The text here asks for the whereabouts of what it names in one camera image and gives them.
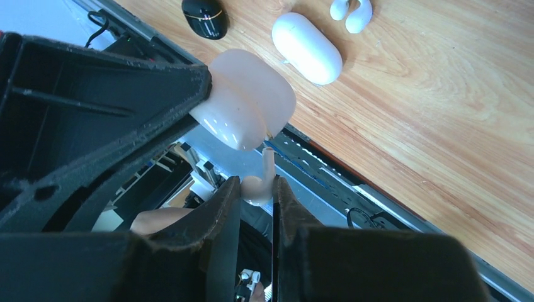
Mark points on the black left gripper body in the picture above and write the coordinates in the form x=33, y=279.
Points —
x=77, y=123

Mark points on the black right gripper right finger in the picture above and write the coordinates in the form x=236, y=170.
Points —
x=314, y=262

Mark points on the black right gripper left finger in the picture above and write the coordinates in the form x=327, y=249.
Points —
x=194, y=259

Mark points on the white stem earbud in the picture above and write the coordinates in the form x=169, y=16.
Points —
x=257, y=191

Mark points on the black glossy charging case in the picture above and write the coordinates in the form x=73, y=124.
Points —
x=207, y=18

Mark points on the white oval charging case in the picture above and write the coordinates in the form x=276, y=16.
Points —
x=306, y=48

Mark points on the white ear-hook earbud near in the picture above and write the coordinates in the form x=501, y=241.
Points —
x=357, y=20

